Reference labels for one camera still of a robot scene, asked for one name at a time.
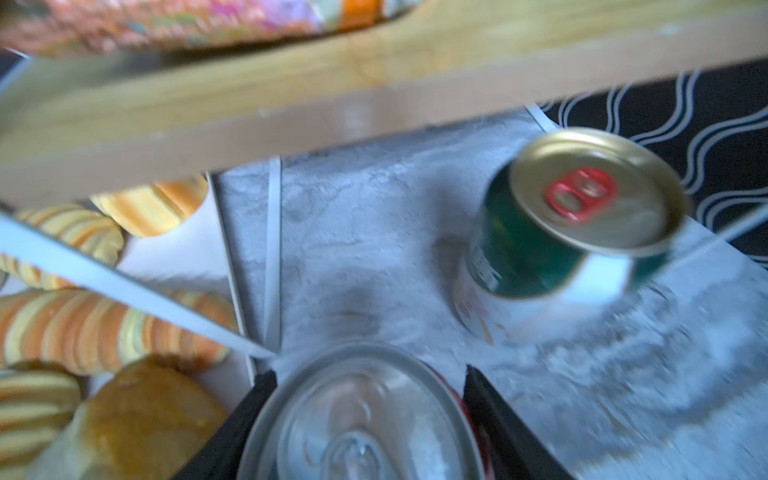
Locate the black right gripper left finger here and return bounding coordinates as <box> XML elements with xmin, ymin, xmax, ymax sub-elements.
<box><xmin>172</xmin><ymin>370</ymin><xmax>278</xmax><ymax>480</ymax></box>

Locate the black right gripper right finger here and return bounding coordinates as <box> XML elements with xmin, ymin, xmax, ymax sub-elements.
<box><xmin>463</xmin><ymin>365</ymin><xmax>573</xmax><ymax>480</ymax></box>

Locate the red cola can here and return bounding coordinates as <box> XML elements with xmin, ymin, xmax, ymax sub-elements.
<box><xmin>236</xmin><ymin>342</ymin><xmax>495</xmax><ymax>479</ymax></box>

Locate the orange blackcurrant snack bag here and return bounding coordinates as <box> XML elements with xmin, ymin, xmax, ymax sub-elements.
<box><xmin>1</xmin><ymin>0</ymin><xmax>419</xmax><ymax>57</ymax></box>

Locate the large round crusty bread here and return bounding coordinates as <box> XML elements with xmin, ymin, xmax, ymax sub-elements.
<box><xmin>23</xmin><ymin>358</ymin><xmax>230</xmax><ymax>480</ymax></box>

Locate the striped long bread front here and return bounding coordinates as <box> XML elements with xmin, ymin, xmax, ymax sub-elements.
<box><xmin>1</xmin><ymin>370</ymin><xmax>82</xmax><ymax>479</ymax></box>

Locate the striped long bread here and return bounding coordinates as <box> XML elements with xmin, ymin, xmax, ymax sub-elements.
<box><xmin>1</xmin><ymin>203</ymin><xmax>125</xmax><ymax>290</ymax></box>
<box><xmin>1</xmin><ymin>370</ymin><xmax>82</xmax><ymax>479</ymax></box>
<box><xmin>1</xmin><ymin>289</ymin><xmax>230</xmax><ymax>376</ymax></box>

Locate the striped long bread middle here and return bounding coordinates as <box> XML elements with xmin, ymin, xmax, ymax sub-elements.
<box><xmin>1</xmin><ymin>289</ymin><xmax>230</xmax><ymax>376</ymax></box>

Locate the white bread tray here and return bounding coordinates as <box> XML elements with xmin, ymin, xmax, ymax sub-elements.
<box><xmin>0</xmin><ymin>173</ymin><xmax>256</xmax><ymax>415</ymax></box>

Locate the green tea can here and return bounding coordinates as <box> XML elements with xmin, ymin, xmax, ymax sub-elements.
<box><xmin>453</xmin><ymin>128</ymin><xmax>690</xmax><ymax>345</ymax></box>

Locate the striped long bread back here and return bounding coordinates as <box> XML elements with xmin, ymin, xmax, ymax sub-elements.
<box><xmin>1</xmin><ymin>203</ymin><xmax>125</xmax><ymax>290</ymax></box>

